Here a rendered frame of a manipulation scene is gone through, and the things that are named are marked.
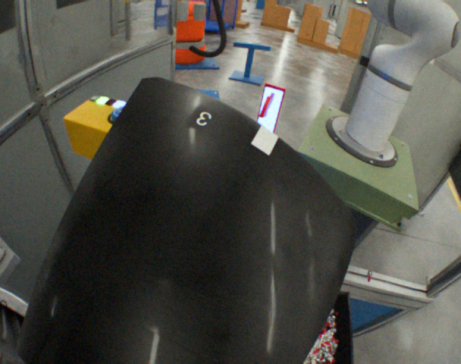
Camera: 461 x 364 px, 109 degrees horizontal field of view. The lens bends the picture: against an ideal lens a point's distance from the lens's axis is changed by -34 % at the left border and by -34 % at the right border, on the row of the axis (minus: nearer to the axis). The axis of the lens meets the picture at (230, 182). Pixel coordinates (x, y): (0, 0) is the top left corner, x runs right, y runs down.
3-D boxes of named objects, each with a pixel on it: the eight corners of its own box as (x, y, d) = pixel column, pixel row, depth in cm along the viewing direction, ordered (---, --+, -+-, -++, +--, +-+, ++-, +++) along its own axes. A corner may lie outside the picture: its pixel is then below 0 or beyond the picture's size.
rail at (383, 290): (108, 206, 61) (101, 186, 55) (117, 196, 64) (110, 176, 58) (415, 311, 47) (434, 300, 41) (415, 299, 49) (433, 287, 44)
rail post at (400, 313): (302, 351, 103) (406, 309, 47) (305, 345, 105) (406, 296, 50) (309, 353, 102) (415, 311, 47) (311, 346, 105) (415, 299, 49)
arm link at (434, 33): (381, 68, 51) (403, -9, 34) (437, 106, 40) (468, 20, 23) (358, 64, 46) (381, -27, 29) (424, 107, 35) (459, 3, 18)
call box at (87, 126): (74, 158, 46) (61, 116, 38) (102, 133, 53) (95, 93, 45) (128, 181, 43) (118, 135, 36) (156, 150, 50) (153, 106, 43)
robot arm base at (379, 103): (341, 112, 67) (360, 58, 54) (395, 143, 60) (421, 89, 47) (321, 135, 56) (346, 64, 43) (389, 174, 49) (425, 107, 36)
